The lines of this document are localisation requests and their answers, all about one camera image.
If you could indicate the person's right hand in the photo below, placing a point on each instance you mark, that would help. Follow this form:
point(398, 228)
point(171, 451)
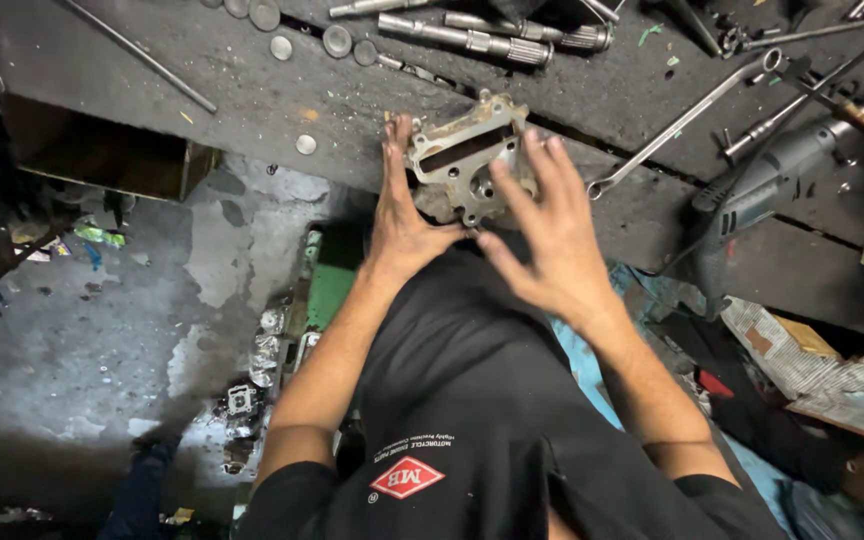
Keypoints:
point(552, 247)

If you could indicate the light blue sheet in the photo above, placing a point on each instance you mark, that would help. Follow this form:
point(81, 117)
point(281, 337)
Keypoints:
point(754, 472)

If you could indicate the short plain metal shaft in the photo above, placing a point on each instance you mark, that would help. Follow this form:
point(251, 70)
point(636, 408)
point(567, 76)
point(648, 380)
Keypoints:
point(372, 7)

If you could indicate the row of round metal discs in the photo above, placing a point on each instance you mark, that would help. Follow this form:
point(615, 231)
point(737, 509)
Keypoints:
point(337, 41)

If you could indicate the grey metal engine cylinder part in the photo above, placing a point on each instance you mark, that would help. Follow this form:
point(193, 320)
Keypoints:
point(462, 150)

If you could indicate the thick splined metal shaft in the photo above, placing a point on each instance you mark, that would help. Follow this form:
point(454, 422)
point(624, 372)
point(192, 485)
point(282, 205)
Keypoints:
point(469, 39)

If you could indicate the grey electric drill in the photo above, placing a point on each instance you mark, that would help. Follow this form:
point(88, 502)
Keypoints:
point(762, 180)

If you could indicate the thin metal rod with gear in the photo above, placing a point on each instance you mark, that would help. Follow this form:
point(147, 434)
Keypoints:
point(799, 34)

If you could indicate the long thin metal rod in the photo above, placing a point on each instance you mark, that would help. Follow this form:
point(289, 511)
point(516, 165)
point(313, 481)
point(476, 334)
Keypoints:
point(139, 54)

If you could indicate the heap of newspapers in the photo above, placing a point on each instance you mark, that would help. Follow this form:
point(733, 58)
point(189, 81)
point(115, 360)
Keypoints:
point(829, 367)

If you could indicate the heap of engine parts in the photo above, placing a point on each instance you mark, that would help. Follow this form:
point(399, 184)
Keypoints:
point(252, 397)

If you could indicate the green metal block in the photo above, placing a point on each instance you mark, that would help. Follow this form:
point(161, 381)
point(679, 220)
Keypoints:
point(331, 281)

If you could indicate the small single metal washer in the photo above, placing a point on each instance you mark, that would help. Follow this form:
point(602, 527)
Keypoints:
point(306, 144)

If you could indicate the person's left hand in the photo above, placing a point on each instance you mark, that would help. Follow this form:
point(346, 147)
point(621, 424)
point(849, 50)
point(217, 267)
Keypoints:
point(402, 232)

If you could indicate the black printed t-shirt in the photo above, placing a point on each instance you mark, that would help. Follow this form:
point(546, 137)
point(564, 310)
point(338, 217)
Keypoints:
point(477, 420)

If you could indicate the slim splined metal shaft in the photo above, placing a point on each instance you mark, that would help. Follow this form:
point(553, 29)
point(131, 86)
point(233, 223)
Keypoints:
point(529, 30)

